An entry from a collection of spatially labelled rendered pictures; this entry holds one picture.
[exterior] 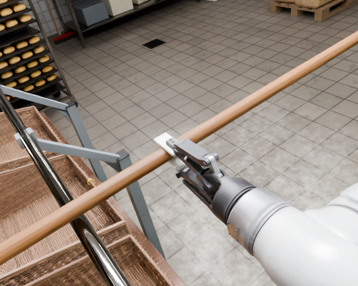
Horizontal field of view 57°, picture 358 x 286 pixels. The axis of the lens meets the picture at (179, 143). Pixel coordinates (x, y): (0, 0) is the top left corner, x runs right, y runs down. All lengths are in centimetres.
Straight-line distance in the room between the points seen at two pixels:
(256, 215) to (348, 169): 192
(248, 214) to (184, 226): 158
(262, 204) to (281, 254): 7
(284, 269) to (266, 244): 4
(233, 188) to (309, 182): 175
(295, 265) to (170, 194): 184
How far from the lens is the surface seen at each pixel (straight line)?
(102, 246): 57
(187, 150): 55
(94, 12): 517
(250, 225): 47
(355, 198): 53
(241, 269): 185
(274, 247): 44
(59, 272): 109
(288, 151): 245
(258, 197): 48
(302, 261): 43
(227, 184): 51
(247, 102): 73
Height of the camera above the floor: 160
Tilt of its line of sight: 38 degrees down
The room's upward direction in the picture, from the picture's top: 13 degrees counter-clockwise
